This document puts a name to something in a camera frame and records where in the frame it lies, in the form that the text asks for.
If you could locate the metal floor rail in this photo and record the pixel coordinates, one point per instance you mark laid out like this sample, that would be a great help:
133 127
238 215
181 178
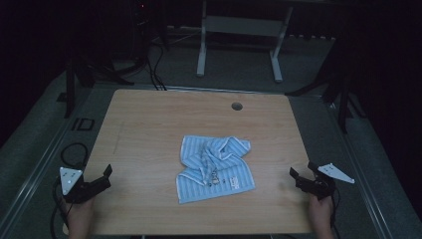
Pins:
360 172
40 159

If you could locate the person's left hand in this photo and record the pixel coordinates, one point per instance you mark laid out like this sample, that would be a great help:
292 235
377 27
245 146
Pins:
80 217

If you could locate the white metal desk frame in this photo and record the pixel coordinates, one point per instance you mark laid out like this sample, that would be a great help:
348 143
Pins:
244 26

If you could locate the blue striped towel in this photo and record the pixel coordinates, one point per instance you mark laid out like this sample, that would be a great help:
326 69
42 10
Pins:
212 186

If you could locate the person's right hand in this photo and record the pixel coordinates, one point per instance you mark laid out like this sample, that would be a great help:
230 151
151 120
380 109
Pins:
321 215

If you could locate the black metal stand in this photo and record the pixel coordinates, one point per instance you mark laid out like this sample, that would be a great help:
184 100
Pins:
343 106
70 89

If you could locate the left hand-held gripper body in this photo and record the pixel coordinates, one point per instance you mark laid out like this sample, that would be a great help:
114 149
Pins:
74 194

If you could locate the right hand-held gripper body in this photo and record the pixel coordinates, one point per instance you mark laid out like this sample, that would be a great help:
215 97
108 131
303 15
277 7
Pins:
318 187

